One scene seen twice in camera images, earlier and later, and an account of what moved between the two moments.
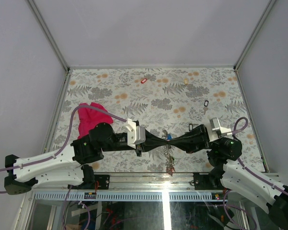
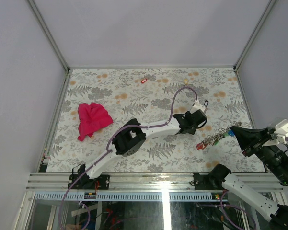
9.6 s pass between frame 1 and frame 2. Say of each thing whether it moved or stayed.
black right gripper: moved
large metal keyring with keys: moved
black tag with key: stayed
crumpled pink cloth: stayed
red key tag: stayed
